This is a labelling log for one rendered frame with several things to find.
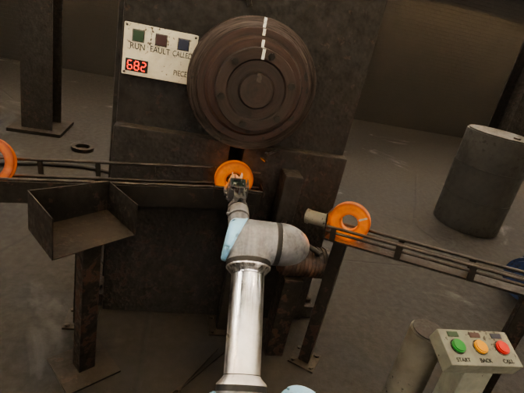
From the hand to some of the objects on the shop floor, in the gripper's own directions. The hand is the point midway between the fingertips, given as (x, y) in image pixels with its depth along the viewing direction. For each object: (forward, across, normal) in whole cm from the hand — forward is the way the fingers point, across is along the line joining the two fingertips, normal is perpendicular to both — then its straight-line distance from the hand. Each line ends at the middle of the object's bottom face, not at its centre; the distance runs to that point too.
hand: (234, 178), depth 165 cm
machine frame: (+18, 0, +84) cm, 86 cm away
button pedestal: (-93, -68, +48) cm, 125 cm away
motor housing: (-36, -33, +67) cm, 83 cm away
